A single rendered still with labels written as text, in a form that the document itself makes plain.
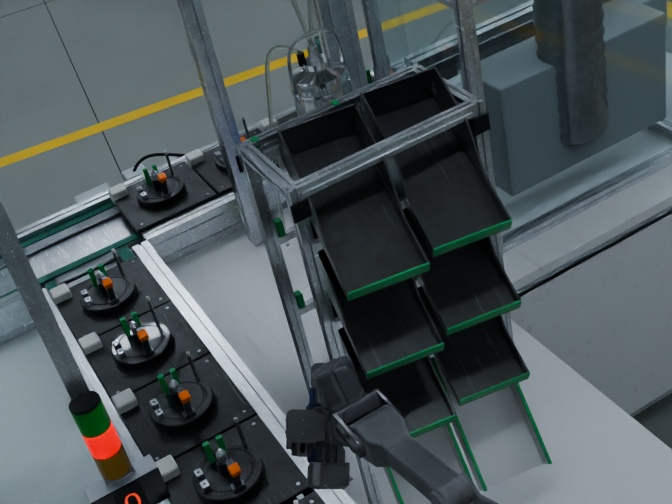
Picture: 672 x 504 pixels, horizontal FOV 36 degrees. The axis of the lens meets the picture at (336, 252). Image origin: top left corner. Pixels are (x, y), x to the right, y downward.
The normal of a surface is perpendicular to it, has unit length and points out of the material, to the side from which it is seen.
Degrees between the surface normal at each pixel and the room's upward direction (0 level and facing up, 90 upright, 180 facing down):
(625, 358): 90
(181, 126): 0
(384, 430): 1
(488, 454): 45
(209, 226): 90
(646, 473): 0
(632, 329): 90
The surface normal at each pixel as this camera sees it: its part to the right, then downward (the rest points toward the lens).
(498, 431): 0.10, -0.19
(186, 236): 0.48, 0.44
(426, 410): -0.04, -0.50
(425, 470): -0.29, -0.86
